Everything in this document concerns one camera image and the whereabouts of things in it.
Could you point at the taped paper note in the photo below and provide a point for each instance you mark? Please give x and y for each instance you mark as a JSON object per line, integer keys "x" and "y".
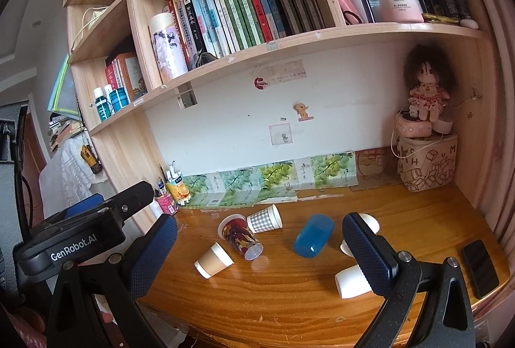
{"x": 281, "y": 71}

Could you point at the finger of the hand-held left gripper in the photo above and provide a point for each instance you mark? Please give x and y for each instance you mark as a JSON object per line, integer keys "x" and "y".
{"x": 134, "y": 199}

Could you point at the white patterned cylinder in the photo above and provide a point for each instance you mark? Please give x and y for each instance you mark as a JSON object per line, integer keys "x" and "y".
{"x": 167, "y": 46}

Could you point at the white cup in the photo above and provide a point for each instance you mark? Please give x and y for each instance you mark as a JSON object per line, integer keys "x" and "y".
{"x": 370, "y": 222}
{"x": 350, "y": 281}

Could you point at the black smartphone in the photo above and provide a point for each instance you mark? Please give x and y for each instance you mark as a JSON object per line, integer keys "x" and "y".
{"x": 479, "y": 267}

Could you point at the red and orange books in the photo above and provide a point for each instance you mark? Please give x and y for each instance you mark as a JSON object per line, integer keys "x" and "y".
{"x": 126, "y": 72}

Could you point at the curly haired doll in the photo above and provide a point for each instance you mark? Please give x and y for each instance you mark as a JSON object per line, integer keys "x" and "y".
{"x": 428, "y": 86}

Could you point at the red patterned cup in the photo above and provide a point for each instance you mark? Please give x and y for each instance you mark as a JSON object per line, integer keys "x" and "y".
{"x": 239, "y": 237}

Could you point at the brown paper cup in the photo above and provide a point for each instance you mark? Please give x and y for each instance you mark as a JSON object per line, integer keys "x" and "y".
{"x": 215, "y": 260}

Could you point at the teal bottle with white cap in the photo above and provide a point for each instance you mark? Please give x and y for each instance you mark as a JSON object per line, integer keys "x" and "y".
{"x": 101, "y": 104}

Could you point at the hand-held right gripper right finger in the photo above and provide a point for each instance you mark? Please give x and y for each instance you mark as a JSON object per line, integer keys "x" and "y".
{"x": 368, "y": 251}

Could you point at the white lace cloth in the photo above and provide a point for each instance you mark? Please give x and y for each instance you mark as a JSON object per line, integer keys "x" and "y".
{"x": 68, "y": 175}

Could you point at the row of mixed colour books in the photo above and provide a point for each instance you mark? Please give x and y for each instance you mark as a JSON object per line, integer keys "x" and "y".
{"x": 241, "y": 16}

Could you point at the square pale wall sticker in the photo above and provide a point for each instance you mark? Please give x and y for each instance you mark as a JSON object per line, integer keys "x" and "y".
{"x": 280, "y": 133}

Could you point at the checkered paper cup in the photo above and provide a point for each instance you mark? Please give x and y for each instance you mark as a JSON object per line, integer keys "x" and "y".
{"x": 265, "y": 218}

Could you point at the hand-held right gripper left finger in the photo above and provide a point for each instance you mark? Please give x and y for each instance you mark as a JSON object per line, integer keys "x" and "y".
{"x": 155, "y": 251}

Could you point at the red wall sticker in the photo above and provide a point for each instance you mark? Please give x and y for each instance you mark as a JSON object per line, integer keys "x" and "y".
{"x": 260, "y": 83}

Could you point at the white printed storage basket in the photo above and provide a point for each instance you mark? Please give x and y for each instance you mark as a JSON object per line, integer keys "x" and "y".
{"x": 428, "y": 165}

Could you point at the blue plastic cup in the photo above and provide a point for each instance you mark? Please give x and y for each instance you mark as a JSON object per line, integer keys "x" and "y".
{"x": 314, "y": 236}

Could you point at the pink cosmetic jar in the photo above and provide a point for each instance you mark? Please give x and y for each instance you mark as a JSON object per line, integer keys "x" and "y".
{"x": 400, "y": 6}

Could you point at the pink small box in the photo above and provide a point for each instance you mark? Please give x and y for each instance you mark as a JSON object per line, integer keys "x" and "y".
{"x": 414, "y": 127}

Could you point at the row of green print tissue packs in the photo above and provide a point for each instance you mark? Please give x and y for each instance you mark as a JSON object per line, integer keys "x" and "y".
{"x": 273, "y": 177}

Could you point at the teal jar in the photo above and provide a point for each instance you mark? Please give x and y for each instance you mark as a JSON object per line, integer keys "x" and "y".
{"x": 119, "y": 100}

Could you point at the green plastic folder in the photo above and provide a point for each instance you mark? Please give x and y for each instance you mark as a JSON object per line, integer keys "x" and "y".
{"x": 64, "y": 86}

